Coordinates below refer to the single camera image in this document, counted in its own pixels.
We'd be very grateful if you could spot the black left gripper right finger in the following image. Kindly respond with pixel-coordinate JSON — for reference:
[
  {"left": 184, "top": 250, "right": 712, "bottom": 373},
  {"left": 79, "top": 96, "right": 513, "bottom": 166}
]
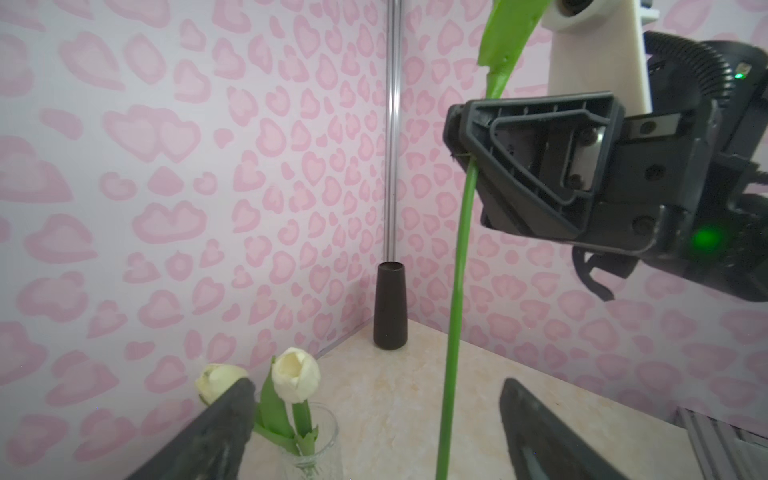
[{"left": 499, "top": 378, "right": 626, "bottom": 480}]

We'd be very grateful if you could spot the cream white tulip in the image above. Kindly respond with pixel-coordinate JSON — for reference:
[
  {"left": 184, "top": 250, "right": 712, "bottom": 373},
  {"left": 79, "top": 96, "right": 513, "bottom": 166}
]
[{"left": 195, "top": 364, "right": 248, "bottom": 405}]

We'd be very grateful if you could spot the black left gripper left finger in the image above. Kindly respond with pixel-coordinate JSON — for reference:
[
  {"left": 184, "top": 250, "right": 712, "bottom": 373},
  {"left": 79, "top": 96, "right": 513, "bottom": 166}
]
[{"left": 128, "top": 379, "right": 256, "bottom": 480}]

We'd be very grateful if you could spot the black tapered vase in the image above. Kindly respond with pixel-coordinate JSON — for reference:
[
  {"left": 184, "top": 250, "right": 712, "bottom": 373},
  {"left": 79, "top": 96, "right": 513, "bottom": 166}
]
[{"left": 373, "top": 261, "right": 408, "bottom": 351}]

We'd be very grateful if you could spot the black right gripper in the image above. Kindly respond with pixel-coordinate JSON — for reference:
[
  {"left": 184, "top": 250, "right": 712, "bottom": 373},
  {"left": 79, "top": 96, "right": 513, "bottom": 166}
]
[{"left": 443, "top": 92, "right": 767, "bottom": 302}]

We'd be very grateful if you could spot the pink tulip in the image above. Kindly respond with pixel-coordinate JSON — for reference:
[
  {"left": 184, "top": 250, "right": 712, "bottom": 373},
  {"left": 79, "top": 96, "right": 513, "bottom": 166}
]
[{"left": 435, "top": 0, "right": 550, "bottom": 480}]

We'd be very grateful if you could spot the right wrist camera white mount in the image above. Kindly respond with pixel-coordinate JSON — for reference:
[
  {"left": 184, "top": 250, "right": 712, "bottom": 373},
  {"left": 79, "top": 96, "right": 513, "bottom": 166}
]
[{"left": 541, "top": 0, "right": 660, "bottom": 116}]

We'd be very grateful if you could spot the clear glass vase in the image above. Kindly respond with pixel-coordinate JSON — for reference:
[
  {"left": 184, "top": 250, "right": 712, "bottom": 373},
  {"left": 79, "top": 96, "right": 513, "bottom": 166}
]
[{"left": 278, "top": 402, "right": 344, "bottom": 480}]

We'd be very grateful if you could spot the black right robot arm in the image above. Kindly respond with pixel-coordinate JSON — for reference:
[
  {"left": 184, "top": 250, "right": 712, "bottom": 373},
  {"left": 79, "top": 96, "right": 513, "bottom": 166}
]
[{"left": 443, "top": 32, "right": 767, "bottom": 302}]

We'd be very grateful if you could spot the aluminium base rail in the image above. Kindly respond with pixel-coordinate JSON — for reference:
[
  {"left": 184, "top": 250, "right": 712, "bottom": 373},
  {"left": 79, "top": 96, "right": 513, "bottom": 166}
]
[{"left": 673, "top": 407, "right": 768, "bottom": 480}]

